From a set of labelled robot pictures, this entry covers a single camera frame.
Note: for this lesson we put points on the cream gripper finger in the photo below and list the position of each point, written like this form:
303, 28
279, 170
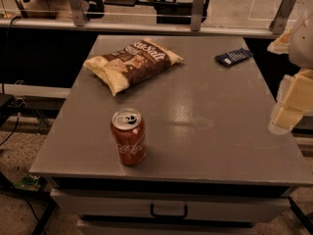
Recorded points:
281, 45
294, 100

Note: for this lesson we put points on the blue rxbar blueberry bar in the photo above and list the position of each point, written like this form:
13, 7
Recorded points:
234, 57

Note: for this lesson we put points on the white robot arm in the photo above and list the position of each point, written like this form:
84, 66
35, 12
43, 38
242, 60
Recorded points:
301, 42

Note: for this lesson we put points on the brown sea salt chip bag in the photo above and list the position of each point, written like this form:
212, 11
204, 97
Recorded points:
135, 63

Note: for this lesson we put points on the grey drawer cabinet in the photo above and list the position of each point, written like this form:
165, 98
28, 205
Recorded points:
187, 152

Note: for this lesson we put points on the red coca-cola can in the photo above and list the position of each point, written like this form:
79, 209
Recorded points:
128, 130

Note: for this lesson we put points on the metal railing with posts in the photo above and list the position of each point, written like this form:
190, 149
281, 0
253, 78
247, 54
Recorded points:
247, 18

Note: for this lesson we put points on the green packet on floor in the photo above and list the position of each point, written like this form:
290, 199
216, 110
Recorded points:
29, 183

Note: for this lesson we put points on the black drawer handle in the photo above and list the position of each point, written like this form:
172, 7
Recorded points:
163, 212

